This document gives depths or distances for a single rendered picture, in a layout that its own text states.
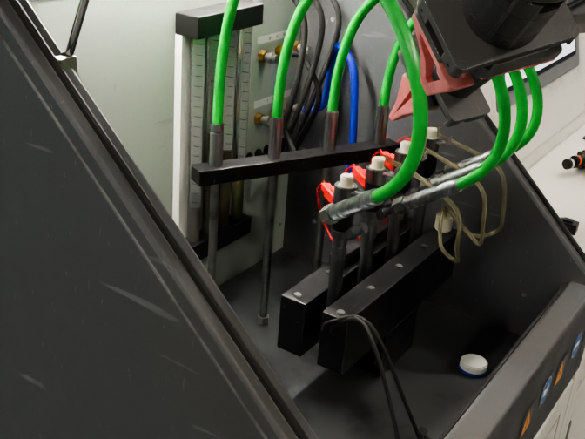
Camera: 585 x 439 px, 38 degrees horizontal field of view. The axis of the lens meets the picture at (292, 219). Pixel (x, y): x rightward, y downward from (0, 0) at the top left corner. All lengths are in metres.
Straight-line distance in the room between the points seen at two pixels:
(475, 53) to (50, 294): 0.48
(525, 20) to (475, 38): 0.04
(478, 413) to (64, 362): 0.45
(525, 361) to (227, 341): 0.46
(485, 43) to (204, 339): 0.34
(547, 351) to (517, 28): 0.60
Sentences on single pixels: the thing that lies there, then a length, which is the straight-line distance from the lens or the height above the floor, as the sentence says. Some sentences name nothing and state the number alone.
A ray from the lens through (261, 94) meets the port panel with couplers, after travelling 1.32.
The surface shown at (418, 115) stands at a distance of 0.78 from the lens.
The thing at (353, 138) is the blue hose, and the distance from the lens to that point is 1.32.
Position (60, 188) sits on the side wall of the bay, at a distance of 0.80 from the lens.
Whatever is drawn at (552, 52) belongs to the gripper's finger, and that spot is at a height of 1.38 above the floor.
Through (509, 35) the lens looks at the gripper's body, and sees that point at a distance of 0.59.
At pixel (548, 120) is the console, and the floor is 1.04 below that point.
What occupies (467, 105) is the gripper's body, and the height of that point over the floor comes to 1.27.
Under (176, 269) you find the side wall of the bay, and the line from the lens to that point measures 0.73.
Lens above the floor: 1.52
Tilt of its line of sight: 25 degrees down
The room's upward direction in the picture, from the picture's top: 5 degrees clockwise
